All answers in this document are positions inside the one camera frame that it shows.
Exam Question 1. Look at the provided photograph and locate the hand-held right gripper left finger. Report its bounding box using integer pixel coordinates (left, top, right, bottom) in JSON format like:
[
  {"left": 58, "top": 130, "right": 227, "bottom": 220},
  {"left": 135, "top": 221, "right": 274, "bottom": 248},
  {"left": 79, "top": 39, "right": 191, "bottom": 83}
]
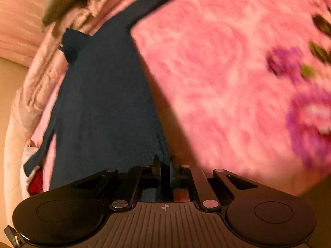
[{"left": 72, "top": 155, "right": 169, "bottom": 211}]

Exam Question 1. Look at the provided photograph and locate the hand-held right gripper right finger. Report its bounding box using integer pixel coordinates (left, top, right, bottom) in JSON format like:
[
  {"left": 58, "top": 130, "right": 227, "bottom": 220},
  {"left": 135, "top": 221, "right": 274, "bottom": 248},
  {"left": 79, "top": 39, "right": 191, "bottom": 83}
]
[{"left": 169, "top": 156, "right": 259, "bottom": 211}]

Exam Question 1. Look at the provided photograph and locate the navy blue garment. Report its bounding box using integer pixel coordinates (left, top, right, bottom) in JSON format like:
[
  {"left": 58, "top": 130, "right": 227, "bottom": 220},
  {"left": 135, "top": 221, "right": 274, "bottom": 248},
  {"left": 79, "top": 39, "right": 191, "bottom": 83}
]
[{"left": 23, "top": 0, "right": 207, "bottom": 203}]

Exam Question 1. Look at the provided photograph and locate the red garment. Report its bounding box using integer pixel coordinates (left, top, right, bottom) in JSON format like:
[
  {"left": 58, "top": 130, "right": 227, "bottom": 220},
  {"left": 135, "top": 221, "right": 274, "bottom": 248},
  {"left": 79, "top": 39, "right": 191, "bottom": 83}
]
[{"left": 27, "top": 170, "right": 44, "bottom": 196}]

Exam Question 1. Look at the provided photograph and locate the grey pink comforter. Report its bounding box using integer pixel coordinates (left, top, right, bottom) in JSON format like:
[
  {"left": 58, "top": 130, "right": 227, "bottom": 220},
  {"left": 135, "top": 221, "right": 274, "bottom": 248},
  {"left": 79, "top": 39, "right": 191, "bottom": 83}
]
[{"left": 10, "top": 23, "right": 91, "bottom": 150}]

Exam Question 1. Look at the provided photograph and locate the pink curtain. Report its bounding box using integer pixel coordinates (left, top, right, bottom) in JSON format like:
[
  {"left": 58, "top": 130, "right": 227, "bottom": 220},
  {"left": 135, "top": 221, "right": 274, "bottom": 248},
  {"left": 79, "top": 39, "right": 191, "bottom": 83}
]
[{"left": 0, "top": 0, "right": 56, "bottom": 60}]

